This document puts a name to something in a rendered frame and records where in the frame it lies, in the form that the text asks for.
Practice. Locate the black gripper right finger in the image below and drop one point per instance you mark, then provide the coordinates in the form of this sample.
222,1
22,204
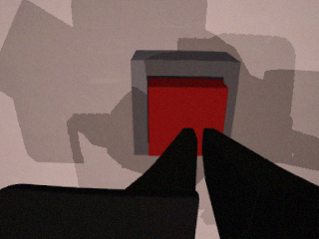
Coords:
253,198

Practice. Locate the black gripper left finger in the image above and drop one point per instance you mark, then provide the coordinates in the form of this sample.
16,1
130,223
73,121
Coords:
161,204

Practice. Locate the red button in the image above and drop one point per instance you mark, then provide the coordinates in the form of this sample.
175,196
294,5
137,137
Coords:
176,89

